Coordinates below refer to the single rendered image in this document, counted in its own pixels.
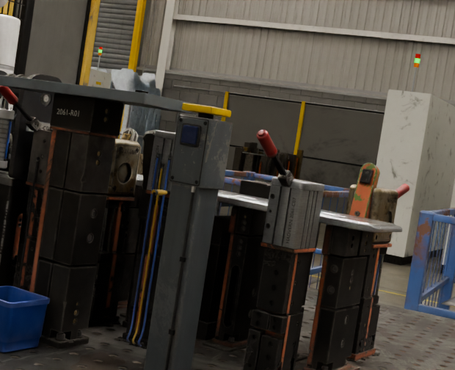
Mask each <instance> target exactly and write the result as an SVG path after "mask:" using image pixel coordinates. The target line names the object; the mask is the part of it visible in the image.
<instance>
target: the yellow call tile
mask: <svg viewBox="0 0 455 370"><path fill-rule="evenodd" d="M182 110H184V111H188V112H196V113H198V117H203V118H208V119H214V116H220V117H230V116H231V111H230V110H226V109H220V108H217V107H213V106H203V105H197V104H186V103H183V105H182Z"/></svg>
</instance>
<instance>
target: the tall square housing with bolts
mask: <svg viewBox="0 0 455 370"><path fill-rule="evenodd" d="M159 137H160V138H159ZM174 141H175V133H174V132H168V131H159V130H157V131H156V132H155V137H154V142H153V151H152V156H151V162H150V171H149V176H148V186H147V189H146V190H145V193H148V194H150V196H149V202H148V211H147V216H146V221H145V231H144V236H143V241H142V253H138V258H137V263H136V273H135V278H134V287H133V293H132V298H131V306H130V310H129V315H128V324H127V330H126V333H123V337H118V338H119V341H123V342H127V343H129V345H133V346H136V347H141V348H143V349H147V346H148V336H149V332H150V322H151V317H152V312H153V303H154V297H155V292H156V283H157V277H158V273H159V263H160V258H161V249H162V244H163V238H164V229H165V224H166V218H167V209H168V204H169V199H170V194H166V195H152V193H151V191H152V190H153V189H161V190H168V191H170V190H171V185H172V182H169V181H168V180H169V175H170V166H171V161H172V152H173V146H174ZM145 251H146V252H148V253H145Z"/></svg>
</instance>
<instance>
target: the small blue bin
mask: <svg viewBox="0 0 455 370"><path fill-rule="evenodd" d="M49 302H50V298H48V297H44V296H42V295H39V294H35V293H33V292H30V291H26V290H23V289H20V288H17V287H14V286H0V352H2V353H8V352H15V351H20V350H24V349H32V348H36V347H38V344H39V340H40V337H41V335H42V330H43V323H44V319H45V315H46V308H47V304H49Z"/></svg>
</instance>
